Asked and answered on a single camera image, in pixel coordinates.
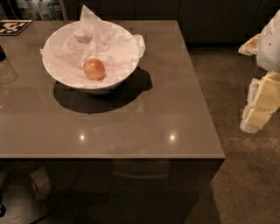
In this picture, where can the black white fiducial marker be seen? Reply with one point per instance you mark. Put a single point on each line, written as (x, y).
(13, 27)

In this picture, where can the black object at table edge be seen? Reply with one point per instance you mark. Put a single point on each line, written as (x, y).
(2, 54)

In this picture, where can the bottles on background shelf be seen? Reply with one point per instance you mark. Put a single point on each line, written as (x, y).
(44, 10)

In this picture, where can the orange-red apple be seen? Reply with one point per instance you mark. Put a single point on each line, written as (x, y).
(94, 69)

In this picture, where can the white robot base below table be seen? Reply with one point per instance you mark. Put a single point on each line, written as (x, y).
(22, 195)

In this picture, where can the white crumpled paper liner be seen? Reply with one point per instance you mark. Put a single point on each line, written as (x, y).
(110, 49)

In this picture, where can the white ceramic bowl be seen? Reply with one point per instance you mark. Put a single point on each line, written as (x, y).
(55, 73)

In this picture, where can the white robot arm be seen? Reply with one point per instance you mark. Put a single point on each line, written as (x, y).
(265, 46)

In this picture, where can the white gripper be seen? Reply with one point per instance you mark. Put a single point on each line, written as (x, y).
(269, 48)

